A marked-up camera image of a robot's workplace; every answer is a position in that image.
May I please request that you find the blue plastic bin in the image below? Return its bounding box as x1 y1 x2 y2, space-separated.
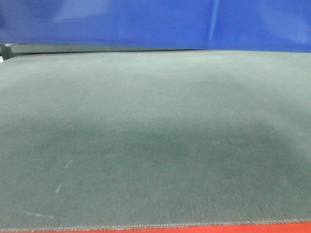
0 0 311 52

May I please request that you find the dark green conveyor belt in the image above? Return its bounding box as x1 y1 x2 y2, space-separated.
0 51 311 231

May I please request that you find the red conveyor edge strip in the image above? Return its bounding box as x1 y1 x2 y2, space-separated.
48 222 311 233

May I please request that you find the grey conveyor side rail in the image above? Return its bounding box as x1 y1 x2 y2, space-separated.
0 44 184 60

